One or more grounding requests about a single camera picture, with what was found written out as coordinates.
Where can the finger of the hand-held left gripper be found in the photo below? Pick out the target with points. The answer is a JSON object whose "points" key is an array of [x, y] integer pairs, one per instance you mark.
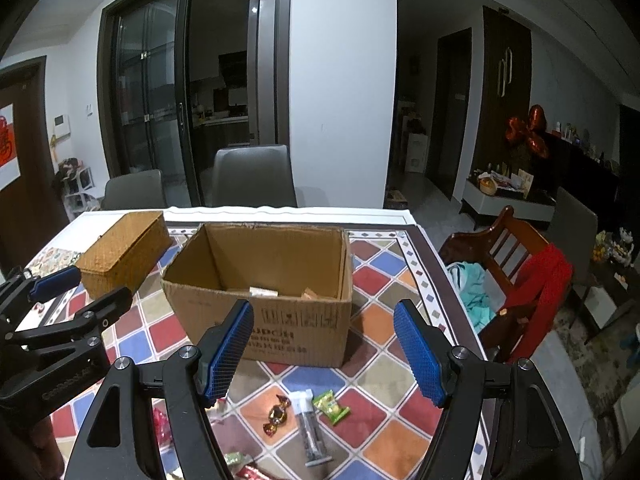
{"points": [[102, 310], [55, 281]]}

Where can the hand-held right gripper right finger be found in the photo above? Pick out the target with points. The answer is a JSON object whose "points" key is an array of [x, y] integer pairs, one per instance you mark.
{"points": [[420, 355]]}

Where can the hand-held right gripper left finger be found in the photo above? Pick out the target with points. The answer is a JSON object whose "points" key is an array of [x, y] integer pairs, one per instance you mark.
{"points": [[225, 355]]}

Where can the white red-edged snack packet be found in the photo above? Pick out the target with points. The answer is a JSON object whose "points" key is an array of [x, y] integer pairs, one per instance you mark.
{"points": [[220, 412]]}

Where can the gold red candy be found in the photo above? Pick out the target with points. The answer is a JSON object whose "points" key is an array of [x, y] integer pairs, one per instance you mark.
{"points": [[276, 414]]}

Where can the brown cardboard box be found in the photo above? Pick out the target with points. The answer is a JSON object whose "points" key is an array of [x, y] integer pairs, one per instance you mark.
{"points": [[300, 330]]}

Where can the woven wicker basket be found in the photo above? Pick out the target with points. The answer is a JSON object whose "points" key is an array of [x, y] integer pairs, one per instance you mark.
{"points": [[120, 255]]}

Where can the small beige snack packet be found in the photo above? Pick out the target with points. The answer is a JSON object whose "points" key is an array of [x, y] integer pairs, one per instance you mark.
{"points": [[262, 291]]}

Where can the teal cloth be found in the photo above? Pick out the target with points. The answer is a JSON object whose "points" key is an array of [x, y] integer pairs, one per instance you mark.
{"points": [[472, 290]]}

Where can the dark wooden door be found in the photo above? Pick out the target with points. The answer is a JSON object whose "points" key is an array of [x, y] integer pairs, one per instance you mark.
{"points": [[30, 200]]}

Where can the colourful checked tablecloth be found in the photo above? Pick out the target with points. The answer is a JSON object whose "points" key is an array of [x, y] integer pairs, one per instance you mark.
{"points": [[370, 280]]}

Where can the white shoe rack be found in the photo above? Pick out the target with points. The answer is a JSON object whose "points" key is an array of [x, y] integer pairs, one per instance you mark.
{"points": [[80, 190]]}

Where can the pink red snack packet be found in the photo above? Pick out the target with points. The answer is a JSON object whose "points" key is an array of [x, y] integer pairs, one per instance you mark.
{"points": [[161, 425]]}

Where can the small brown snack packet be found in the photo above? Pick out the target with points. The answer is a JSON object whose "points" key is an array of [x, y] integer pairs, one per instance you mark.
{"points": [[310, 294]]}

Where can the green gold snack packet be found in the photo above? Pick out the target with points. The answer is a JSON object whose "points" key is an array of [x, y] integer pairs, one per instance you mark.
{"points": [[235, 462]]}

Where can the clear plastic tube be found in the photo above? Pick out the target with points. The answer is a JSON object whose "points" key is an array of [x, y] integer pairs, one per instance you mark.
{"points": [[311, 430]]}

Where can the dark red snack packet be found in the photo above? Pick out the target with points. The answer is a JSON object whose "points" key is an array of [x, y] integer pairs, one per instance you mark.
{"points": [[257, 474]]}

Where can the red garment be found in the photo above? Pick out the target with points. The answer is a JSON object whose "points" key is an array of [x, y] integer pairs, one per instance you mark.
{"points": [[545, 295]]}

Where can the brown wooden chair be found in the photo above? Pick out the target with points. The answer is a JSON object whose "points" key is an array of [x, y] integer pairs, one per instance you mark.
{"points": [[505, 245]]}

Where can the red white door poster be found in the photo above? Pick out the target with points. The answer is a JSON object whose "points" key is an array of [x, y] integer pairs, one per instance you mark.
{"points": [[7, 147]]}

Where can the low white cabinet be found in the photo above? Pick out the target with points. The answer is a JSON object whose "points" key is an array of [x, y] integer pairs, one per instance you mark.
{"points": [[505, 202]]}

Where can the white floor box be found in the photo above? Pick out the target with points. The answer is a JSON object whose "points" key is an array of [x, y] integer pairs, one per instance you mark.
{"points": [[417, 152]]}

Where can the sliding glass door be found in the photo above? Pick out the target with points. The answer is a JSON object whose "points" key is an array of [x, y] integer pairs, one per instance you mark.
{"points": [[150, 95]]}

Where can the pile of small toys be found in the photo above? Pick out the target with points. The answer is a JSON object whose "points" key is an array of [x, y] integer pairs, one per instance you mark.
{"points": [[617, 247]]}

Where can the dark sideboard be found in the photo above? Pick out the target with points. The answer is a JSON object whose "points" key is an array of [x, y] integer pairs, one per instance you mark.
{"points": [[585, 175]]}

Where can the dark interior door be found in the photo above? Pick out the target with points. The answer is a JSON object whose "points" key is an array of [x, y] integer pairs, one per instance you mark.
{"points": [[452, 110]]}

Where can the red foil balloon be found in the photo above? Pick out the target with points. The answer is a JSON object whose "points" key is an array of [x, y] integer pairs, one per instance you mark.
{"points": [[530, 132]]}

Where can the dark wardrobe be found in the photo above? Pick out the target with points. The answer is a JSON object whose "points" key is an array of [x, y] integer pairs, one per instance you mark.
{"points": [[505, 95]]}

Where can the silver refrigerator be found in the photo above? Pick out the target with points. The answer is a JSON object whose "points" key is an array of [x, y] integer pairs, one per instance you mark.
{"points": [[262, 70]]}

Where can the white wall intercom panel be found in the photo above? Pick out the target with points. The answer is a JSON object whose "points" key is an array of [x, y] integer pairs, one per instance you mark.
{"points": [[61, 125]]}

